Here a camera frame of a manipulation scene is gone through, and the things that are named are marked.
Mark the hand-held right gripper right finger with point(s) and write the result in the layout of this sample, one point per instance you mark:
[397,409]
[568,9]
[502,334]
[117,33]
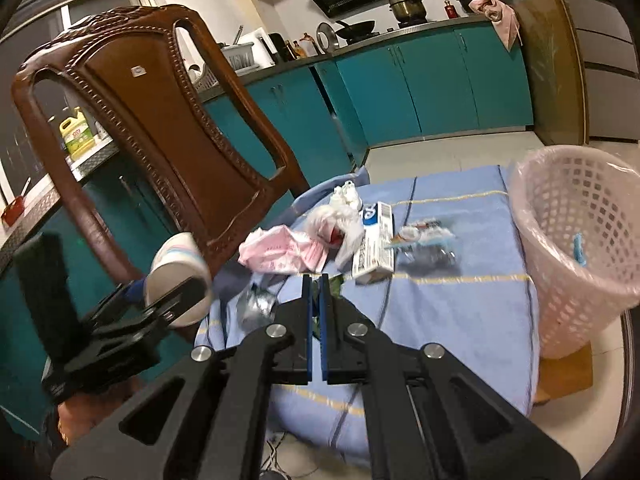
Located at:
[325,340]

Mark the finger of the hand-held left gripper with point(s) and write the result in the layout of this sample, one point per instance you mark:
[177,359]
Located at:
[175,305]
[132,291]

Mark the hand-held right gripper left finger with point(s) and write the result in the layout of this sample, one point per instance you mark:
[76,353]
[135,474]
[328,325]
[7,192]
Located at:
[311,330]

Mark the striped paper cup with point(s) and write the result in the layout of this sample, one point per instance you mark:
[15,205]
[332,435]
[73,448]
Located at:
[180,260]

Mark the dark green wrapper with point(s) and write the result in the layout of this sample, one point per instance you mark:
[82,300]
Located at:
[337,285]

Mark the perforated plastic wastebasket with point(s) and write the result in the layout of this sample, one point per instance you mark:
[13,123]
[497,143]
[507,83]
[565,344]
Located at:
[570,325]

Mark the light blue cleaning cloth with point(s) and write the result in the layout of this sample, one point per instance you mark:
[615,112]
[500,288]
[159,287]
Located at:
[580,252]

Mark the person's left forearm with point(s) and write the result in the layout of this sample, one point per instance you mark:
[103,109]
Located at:
[95,415]

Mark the grey crumpled plastic wrapper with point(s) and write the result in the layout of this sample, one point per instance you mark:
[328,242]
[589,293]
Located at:
[255,307]

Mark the small red container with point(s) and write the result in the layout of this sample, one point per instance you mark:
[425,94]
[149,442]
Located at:
[12,212]

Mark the pink tissue packet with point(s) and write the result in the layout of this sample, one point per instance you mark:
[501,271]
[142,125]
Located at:
[280,252]

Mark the white toothpaste box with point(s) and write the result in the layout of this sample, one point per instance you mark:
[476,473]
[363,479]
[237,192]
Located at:
[375,255]

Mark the white plastic bag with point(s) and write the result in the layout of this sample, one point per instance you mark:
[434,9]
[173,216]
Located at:
[347,227]

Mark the blue striped tablecloth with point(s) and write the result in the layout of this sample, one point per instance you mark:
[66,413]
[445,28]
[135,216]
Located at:
[440,320]

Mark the white crumpled tissue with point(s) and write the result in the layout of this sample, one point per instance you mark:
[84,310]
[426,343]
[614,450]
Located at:
[345,195]

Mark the clear printed wrapper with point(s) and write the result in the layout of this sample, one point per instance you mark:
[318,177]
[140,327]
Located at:
[425,237]

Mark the yellow green detergent bottle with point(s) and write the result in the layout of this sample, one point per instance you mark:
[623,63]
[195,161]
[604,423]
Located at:
[77,137]

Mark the carved wooden chair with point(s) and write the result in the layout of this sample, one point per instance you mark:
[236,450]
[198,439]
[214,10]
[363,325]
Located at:
[150,135]

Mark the light wooden stool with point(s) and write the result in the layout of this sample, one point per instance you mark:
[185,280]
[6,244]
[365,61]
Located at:
[562,375]

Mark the white dish rack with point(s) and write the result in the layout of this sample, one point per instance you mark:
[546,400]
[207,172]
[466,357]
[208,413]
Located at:
[240,60]

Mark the dark sauce bottle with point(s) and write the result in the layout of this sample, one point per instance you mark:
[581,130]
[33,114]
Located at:
[292,50]

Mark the brown glass bottle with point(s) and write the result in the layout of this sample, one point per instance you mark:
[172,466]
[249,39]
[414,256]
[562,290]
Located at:
[307,44]

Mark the steel pot lid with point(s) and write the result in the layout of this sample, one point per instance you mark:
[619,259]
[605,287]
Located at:
[327,37]

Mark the black wok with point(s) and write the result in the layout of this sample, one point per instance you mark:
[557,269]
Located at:
[356,30]

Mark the steel cooking pot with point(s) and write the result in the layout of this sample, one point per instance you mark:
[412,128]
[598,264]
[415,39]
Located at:
[407,10]

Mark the small red bottle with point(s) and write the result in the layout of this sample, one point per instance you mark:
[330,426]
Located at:
[451,10]

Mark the wooden framed glass door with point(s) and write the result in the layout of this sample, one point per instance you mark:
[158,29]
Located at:
[550,60]

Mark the small black pot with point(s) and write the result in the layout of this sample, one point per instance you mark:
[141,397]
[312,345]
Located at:
[467,5]

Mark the pink hanging towel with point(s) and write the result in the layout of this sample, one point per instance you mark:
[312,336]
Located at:
[505,20]

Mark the grey refrigerator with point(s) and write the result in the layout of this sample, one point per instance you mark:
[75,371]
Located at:
[610,60]

